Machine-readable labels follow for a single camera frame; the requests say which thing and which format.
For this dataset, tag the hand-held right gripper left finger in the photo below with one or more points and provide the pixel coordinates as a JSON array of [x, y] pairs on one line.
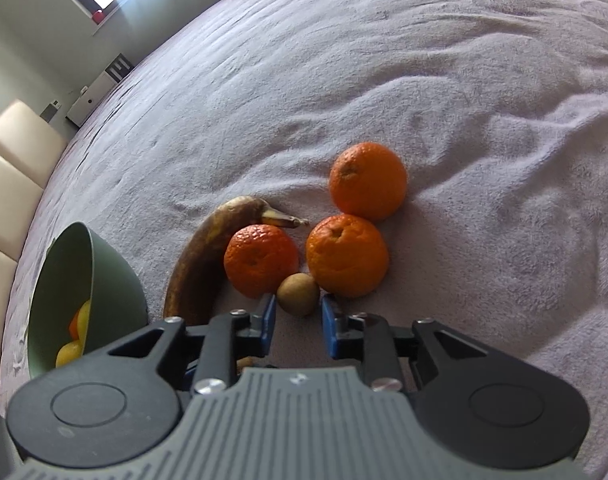
[[270, 321]]

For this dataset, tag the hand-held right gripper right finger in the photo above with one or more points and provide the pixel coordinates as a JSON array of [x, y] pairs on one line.
[[329, 328]]

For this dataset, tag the brown kiwi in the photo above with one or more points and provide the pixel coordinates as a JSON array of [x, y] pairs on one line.
[[298, 293]]

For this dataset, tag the orange tangerine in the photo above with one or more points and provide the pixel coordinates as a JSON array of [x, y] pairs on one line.
[[368, 180], [73, 329], [347, 255], [261, 266]]

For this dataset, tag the overripe brown banana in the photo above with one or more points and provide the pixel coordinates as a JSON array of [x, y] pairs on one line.
[[203, 260]]

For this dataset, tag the green colander bowl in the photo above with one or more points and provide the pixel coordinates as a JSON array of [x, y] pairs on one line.
[[116, 290]]

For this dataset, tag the green apple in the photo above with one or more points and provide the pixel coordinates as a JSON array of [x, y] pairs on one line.
[[67, 354], [85, 316]]

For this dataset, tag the purple bed blanket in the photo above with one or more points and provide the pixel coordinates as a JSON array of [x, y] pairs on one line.
[[434, 85]]

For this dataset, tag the white bedside cabinet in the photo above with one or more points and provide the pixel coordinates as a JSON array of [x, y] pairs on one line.
[[91, 100]]

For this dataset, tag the black and white marker board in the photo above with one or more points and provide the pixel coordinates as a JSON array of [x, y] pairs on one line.
[[119, 67]]

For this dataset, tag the cream padded headboard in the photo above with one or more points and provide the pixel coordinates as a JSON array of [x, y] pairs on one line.
[[13, 160]]

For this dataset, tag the small red object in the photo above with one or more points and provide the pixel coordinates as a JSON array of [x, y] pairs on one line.
[[98, 16]]

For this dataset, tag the wall switch panel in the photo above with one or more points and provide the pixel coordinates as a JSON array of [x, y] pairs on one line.
[[50, 110]]

